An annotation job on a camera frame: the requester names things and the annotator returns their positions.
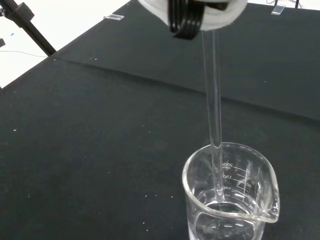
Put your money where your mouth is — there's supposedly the black bench cloth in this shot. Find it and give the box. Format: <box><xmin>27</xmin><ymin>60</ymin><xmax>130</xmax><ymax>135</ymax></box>
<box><xmin>0</xmin><ymin>0</ymin><xmax>320</xmax><ymax>240</ymax></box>

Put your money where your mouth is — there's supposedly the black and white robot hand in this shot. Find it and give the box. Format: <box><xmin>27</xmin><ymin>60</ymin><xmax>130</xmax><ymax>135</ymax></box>
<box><xmin>138</xmin><ymin>0</ymin><xmax>248</xmax><ymax>41</ymax></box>

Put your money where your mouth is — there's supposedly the clear cloth clip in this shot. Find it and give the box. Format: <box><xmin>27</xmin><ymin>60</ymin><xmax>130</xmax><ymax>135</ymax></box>
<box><xmin>270</xmin><ymin>5</ymin><xmax>286</xmax><ymax>16</ymax></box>
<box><xmin>102</xmin><ymin>14</ymin><xmax>125</xmax><ymax>21</ymax></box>

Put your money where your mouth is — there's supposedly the black tripod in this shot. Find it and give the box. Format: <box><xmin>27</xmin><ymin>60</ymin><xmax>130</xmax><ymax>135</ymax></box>
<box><xmin>0</xmin><ymin>0</ymin><xmax>58</xmax><ymax>56</ymax></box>

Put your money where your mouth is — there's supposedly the clear glass beaker with water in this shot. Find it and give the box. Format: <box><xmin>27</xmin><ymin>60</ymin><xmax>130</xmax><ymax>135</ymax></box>
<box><xmin>181</xmin><ymin>141</ymin><xmax>281</xmax><ymax>240</ymax></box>

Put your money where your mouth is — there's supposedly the thin grey cable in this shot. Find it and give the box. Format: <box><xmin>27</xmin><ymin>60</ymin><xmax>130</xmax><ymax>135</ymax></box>
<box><xmin>0</xmin><ymin>50</ymin><xmax>49</xmax><ymax>58</ymax></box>

